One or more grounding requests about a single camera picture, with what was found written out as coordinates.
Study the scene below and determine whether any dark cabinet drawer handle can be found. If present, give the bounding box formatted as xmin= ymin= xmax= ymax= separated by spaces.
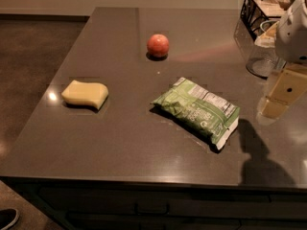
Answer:
xmin=134 ymin=203 xmax=170 ymax=216

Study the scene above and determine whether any yellow sponge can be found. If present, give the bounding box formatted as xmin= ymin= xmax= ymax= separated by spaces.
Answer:
xmin=61 ymin=80 xmax=108 ymax=110

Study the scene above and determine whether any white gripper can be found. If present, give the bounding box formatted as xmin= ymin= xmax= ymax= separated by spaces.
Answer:
xmin=260 ymin=0 xmax=307 ymax=119

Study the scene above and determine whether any black shoe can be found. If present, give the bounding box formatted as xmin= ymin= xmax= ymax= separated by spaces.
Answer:
xmin=0 ymin=209 xmax=20 ymax=230

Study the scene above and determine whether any red apple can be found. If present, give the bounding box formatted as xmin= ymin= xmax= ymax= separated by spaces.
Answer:
xmin=147 ymin=34 xmax=169 ymax=58

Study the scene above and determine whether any clear glass jar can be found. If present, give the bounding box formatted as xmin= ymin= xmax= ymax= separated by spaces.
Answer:
xmin=245 ymin=18 xmax=287 ymax=79

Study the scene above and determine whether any green chip bag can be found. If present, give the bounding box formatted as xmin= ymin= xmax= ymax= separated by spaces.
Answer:
xmin=152 ymin=78 xmax=240 ymax=150

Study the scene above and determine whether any black wire basket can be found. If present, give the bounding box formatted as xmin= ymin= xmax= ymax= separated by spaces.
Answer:
xmin=240 ymin=0 xmax=293 ymax=40

